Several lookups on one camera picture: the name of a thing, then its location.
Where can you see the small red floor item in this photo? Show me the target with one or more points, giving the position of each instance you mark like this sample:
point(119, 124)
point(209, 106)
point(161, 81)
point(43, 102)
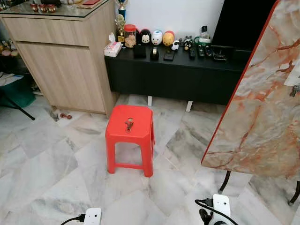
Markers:
point(65, 116)

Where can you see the black remote control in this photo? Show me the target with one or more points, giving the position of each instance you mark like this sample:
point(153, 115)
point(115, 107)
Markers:
point(192, 53)
point(200, 51)

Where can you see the low black media console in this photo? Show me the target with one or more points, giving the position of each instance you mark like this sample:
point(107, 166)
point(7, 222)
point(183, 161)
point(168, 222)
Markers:
point(178, 77)

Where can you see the marble pattern folding table top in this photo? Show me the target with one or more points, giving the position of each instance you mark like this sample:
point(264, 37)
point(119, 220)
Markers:
point(262, 108)

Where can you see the white patch with hook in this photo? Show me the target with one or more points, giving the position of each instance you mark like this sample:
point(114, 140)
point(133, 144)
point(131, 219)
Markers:
point(293, 75)

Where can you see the blue and gold trophy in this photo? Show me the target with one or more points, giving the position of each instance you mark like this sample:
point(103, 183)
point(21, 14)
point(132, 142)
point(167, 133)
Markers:
point(122, 7)

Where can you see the flat red book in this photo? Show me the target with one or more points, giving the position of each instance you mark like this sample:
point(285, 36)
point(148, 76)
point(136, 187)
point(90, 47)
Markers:
point(89, 2)

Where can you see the white egg figurine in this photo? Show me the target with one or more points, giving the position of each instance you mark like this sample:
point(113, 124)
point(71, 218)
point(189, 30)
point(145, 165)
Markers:
point(157, 37)

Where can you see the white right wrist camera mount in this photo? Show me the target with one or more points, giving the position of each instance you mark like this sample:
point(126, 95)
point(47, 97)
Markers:
point(221, 205)

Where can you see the key bunch with red tag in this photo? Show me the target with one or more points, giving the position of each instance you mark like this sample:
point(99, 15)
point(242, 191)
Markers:
point(129, 125)

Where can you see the light wooden cabinet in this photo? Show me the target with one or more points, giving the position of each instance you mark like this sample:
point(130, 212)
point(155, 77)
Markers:
point(65, 61)

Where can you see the green bin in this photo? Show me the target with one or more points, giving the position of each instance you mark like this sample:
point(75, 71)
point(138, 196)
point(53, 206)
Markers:
point(18, 93)

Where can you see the small white dog figurine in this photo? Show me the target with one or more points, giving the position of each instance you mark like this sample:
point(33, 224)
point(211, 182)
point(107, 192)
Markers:
point(175, 45)

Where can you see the white cup with green base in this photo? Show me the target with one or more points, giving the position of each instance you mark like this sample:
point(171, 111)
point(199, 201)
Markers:
point(204, 38)

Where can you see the white tissue pack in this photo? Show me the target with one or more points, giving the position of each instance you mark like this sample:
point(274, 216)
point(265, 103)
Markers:
point(112, 49)

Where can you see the red plastic stool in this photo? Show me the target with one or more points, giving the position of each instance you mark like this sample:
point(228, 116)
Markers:
point(132, 140)

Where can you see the clear jar with red lid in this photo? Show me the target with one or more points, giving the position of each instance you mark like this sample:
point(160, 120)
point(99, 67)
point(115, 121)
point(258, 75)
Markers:
point(130, 36)

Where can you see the yellow orange egg figurine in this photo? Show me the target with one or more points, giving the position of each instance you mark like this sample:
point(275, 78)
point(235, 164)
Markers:
point(168, 38)

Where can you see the thin black rod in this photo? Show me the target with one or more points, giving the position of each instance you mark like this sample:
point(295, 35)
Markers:
point(18, 110)

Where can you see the black television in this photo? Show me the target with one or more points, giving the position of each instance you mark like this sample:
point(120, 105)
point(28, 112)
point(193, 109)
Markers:
point(239, 23)

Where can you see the small black white figurine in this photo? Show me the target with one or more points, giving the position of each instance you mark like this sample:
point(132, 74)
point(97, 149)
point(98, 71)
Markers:
point(188, 43)

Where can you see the black mouse figurine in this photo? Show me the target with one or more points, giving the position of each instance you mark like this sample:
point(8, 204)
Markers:
point(145, 37)

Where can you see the small red cup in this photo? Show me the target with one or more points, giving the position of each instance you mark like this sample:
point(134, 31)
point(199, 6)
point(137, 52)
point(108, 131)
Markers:
point(34, 7)
point(51, 8)
point(42, 8)

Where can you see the black curved table leg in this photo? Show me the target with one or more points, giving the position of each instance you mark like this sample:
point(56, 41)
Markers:
point(295, 193)
point(225, 182)

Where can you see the silver hanging keys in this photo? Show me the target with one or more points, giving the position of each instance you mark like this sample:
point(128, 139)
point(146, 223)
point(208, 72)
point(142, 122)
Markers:
point(295, 90)

